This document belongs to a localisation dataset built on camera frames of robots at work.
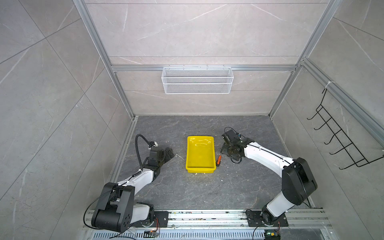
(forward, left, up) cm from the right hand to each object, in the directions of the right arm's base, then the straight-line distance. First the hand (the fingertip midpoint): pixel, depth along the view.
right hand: (225, 150), depth 91 cm
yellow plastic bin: (+1, +15, -7) cm, 17 cm away
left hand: (+2, +36, +1) cm, 36 cm away
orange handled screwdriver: (-4, +4, -6) cm, 8 cm away
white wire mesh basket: (+43, +18, +22) cm, 51 cm away
